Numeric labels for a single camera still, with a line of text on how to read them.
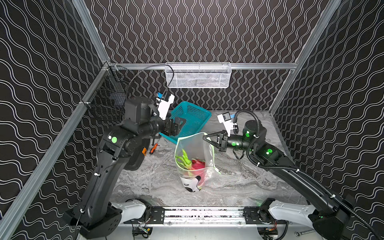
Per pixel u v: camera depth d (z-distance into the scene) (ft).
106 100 3.05
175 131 1.67
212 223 2.42
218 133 1.92
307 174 1.43
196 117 3.70
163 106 1.56
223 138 1.77
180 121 1.67
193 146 2.21
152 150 3.19
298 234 2.30
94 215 1.17
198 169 1.81
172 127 1.63
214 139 1.89
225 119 1.83
